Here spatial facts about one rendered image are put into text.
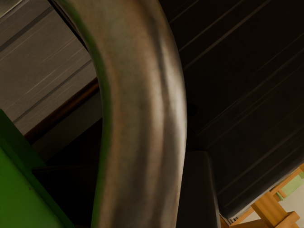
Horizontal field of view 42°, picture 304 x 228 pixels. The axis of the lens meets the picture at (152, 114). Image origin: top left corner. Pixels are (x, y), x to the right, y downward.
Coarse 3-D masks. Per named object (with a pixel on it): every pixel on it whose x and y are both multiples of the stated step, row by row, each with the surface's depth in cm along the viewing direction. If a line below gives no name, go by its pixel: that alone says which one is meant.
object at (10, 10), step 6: (0, 0) 19; (6, 0) 19; (12, 0) 19; (18, 0) 19; (24, 0) 20; (0, 6) 19; (6, 6) 19; (12, 6) 19; (18, 6) 20; (0, 12) 19; (6, 12) 19; (12, 12) 20; (0, 18) 19; (6, 18) 20
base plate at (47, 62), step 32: (32, 0) 50; (0, 32) 51; (32, 32) 55; (64, 32) 60; (0, 64) 56; (32, 64) 62; (64, 64) 68; (0, 96) 63; (32, 96) 70; (64, 96) 78
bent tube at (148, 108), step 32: (64, 0) 13; (96, 0) 13; (128, 0) 13; (96, 32) 13; (128, 32) 13; (160, 32) 13; (96, 64) 13; (128, 64) 13; (160, 64) 13; (128, 96) 13; (160, 96) 13; (128, 128) 13; (160, 128) 13; (128, 160) 13; (160, 160) 13; (96, 192) 14; (128, 192) 13; (160, 192) 13; (96, 224) 13; (128, 224) 13; (160, 224) 13
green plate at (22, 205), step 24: (0, 120) 24; (0, 144) 18; (24, 144) 24; (0, 168) 17; (24, 168) 18; (0, 192) 17; (24, 192) 17; (0, 216) 17; (24, 216) 17; (48, 216) 17
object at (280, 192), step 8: (288, 176) 856; (296, 176) 860; (280, 184) 847; (288, 184) 856; (296, 184) 856; (272, 192) 842; (280, 192) 846; (288, 192) 851; (280, 200) 865; (232, 224) 821
